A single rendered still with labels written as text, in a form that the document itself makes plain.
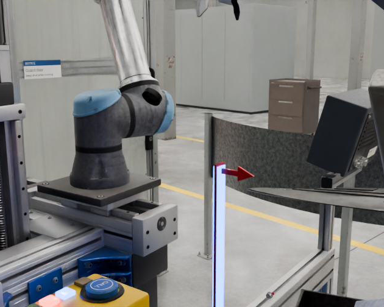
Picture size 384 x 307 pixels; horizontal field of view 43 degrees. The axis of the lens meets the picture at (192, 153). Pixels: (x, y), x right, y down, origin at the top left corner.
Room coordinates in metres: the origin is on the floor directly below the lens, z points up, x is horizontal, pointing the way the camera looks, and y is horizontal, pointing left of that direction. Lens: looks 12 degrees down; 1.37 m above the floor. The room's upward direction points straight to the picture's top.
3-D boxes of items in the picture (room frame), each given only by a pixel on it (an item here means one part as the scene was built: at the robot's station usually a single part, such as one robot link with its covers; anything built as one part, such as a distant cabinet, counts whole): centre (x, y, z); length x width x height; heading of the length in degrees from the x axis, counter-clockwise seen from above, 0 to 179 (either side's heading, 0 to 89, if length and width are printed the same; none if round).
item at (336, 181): (1.28, -0.41, 1.04); 0.24 x 0.03 x 0.03; 144
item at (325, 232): (1.19, -0.35, 0.96); 0.03 x 0.03 x 0.20; 54
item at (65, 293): (0.55, 0.16, 1.08); 0.02 x 0.02 x 0.01; 54
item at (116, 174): (1.21, 0.23, 1.09); 0.15 x 0.15 x 0.10
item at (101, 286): (0.56, 0.11, 1.08); 0.04 x 0.04 x 0.02
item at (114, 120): (1.21, 0.23, 1.20); 0.13 x 0.12 x 0.14; 128
